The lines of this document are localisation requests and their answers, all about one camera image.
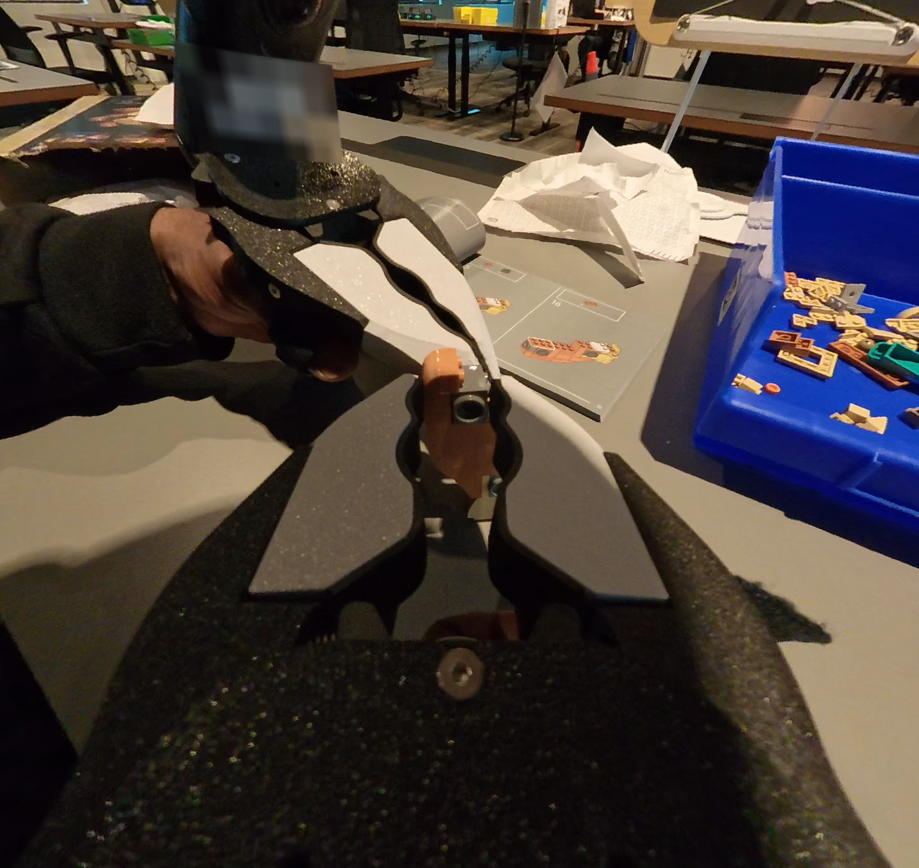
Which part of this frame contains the white overhead light stand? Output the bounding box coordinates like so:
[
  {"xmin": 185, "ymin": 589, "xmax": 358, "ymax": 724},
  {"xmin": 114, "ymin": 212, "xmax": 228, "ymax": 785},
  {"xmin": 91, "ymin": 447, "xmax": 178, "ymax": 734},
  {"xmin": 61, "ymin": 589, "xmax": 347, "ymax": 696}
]
[{"xmin": 659, "ymin": 0, "xmax": 919, "ymax": 158}]

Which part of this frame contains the person's left forearm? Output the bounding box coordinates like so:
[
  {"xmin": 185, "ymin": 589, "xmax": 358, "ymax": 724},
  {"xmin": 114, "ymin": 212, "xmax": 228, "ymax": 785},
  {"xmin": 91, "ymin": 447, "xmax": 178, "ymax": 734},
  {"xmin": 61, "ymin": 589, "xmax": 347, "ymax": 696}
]
[{"xmin": 0, "ymin": 200, "xmax": 239, "ymax": 443}]

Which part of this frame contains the crumpled white paper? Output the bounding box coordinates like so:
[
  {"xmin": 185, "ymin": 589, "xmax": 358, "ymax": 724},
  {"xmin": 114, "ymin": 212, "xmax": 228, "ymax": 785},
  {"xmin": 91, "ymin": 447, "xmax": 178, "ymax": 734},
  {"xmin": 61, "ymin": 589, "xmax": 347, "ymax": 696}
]
[{"xmin": 477, "ymin": 129, "xmax": 702, "ymax": 285}]

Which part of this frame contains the person's left hand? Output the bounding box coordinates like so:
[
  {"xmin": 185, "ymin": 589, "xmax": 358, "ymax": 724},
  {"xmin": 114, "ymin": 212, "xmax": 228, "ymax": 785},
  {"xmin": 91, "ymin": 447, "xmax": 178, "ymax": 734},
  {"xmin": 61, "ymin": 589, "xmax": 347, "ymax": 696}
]
[{"xmin": 149, "ymin": 204, "xmax": 360, "ymax": 383}]

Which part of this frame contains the black office chair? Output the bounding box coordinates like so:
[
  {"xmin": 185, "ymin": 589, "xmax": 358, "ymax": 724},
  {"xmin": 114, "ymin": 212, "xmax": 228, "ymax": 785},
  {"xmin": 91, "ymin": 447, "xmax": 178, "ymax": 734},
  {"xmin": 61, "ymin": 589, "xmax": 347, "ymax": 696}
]
[{"xmin": 343, "ymin": 0, "xmax": 408, "ymax": 124}]

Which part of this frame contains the grey instruction booklet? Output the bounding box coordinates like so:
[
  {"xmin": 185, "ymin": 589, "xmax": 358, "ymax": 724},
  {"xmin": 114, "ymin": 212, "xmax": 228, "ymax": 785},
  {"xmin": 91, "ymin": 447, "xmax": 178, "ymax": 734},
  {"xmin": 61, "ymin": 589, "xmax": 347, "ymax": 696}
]
[{"xmin": 415, "ymin": 195, "xmax": 677, "ymax": 423}]

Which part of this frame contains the wood-edged grey table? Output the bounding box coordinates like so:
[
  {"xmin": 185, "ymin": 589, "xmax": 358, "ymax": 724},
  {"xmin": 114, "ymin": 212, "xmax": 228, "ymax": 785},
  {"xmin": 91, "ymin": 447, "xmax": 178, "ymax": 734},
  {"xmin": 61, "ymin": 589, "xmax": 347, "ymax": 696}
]
[
  {"xmin": 397, "ymin": 17, "xmax": 594, "ymax": 124},
  {"xmin": 543, "ymin": 75, "xmax": 919, "ymax": 160},
  {"xmin": 111, "ymin": 39, "xmax": 437, "ymax": 124},
  {"xmin": 0, "ymin": 60, "xmax": 103, "ymax": 110}
]

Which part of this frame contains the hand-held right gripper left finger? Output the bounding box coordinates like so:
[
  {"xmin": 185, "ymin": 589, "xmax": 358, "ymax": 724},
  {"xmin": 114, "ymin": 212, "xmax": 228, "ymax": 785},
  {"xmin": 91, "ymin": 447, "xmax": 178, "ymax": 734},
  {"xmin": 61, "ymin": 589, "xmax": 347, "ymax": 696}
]
[{"xmin": 246, "ymin": 371, "xmax": 429, "ymax": 600}]

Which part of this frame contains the pile of small toy bricks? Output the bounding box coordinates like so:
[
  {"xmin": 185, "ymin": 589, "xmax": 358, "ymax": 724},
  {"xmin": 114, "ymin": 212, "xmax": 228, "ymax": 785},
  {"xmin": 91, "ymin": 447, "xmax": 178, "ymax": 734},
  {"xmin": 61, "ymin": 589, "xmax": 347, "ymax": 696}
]
[{"xmin": 732, "ymin": 272, "xmax": 919, "ymax": 436}]

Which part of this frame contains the green bin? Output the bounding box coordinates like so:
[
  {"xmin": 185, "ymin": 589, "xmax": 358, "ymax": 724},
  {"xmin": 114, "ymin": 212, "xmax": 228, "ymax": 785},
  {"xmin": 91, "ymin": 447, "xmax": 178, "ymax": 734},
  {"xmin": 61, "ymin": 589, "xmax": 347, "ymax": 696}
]
[{"xmin": 131, "ymin": 14, "xmax": 178, "ymax": 48}]

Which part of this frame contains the dark grey toy brick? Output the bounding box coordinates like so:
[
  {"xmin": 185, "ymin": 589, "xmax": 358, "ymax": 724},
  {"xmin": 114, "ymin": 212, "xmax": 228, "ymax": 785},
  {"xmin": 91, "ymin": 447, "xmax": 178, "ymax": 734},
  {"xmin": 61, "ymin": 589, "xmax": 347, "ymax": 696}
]
[{"xmin": 452, "ymin": 389, "xmax": 492, "ymax": 429}]

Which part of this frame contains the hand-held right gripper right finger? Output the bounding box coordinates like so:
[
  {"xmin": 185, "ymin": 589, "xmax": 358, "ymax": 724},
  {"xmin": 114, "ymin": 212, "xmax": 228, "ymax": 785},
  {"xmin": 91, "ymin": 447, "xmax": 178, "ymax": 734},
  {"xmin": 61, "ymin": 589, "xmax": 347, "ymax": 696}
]
[{"xmin": 487, "ymin": 377, "xmax": 673, "ymax": 603}]

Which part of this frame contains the grey desk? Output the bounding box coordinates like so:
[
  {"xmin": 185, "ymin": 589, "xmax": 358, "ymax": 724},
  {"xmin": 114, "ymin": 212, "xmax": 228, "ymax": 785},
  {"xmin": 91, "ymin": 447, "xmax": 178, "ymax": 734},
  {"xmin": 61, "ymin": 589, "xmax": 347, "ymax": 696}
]
[{"xmin": 0, "ymin": 111, "xmax": 919, "ymax": 868}]

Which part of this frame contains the orange toy brick assembly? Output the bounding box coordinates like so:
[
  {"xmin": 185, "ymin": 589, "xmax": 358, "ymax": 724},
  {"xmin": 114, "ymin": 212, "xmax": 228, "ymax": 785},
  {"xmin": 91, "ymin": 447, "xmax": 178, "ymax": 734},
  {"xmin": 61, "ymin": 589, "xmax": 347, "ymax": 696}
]
[{"xmin": 420, "ymin": 347, "xmax": 505, "ymax": 522}]

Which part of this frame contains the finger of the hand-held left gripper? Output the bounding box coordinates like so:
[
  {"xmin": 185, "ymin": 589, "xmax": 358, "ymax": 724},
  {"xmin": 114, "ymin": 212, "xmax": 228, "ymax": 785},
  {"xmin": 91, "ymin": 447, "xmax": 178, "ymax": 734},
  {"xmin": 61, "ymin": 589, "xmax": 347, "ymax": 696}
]
[
  {"xmin": 372, "ymin": 217, "xmax": 500, "ymax": 382},
  {"xmin": 291, "ymin": 242, "xmax": 471, "ymax": 370}
]

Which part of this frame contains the blue plastic bin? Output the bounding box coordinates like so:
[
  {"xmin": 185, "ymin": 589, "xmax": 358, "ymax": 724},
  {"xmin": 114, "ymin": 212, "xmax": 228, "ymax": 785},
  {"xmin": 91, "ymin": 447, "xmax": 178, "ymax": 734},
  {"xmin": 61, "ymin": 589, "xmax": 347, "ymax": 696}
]
[{"xmin": 691, "ymin": 137, "xmax": 919, "ymax": 526}]

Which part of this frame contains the cardboard box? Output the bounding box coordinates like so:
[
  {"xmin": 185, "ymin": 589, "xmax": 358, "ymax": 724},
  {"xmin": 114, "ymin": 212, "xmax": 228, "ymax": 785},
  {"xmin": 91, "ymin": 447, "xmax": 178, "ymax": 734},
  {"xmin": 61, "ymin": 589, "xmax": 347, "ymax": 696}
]
[{"xmin": 0, "ymin": 93, "xmax": 180, "ymax": 167}]

